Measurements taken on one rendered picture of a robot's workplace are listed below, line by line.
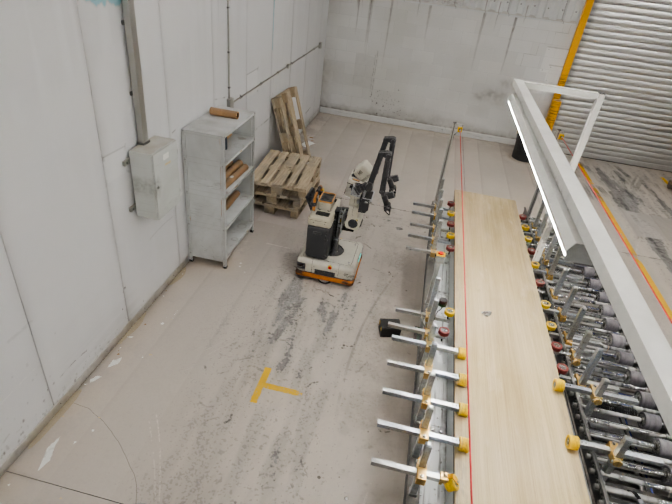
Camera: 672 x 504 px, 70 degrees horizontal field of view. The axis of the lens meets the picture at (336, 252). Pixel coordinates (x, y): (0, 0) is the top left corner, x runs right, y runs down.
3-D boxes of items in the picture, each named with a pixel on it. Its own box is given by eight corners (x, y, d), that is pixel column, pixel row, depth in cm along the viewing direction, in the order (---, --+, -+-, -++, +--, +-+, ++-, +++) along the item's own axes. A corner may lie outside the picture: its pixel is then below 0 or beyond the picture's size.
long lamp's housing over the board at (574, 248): (563, 260, 186) (570, 242, 182) (506, 102, 387) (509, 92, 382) (595, 266, 185) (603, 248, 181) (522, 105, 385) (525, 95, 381)
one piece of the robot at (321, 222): (302, 265, 539) (308, 198, 495) (314, 241, 585) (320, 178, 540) (332, 271, 536) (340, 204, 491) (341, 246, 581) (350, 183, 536)
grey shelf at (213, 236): (189, 261, 553) (180, 129, 469) (221, 224, 628) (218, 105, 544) (226, 268, 547) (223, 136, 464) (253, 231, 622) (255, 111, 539)
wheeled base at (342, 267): (294, 276, 544) (295, 257, 531) (308, 247, 597) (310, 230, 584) (352, 288, 536) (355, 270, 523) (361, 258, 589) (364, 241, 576)
